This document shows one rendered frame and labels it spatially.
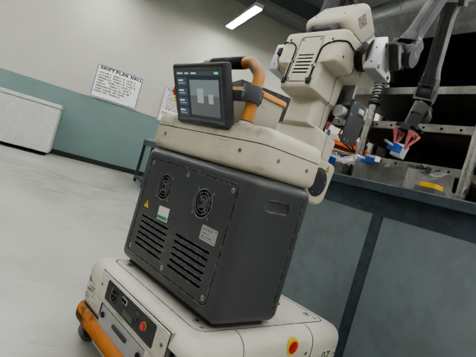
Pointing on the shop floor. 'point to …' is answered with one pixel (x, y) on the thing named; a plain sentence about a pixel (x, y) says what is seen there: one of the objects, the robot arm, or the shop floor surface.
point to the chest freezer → (27, 120)
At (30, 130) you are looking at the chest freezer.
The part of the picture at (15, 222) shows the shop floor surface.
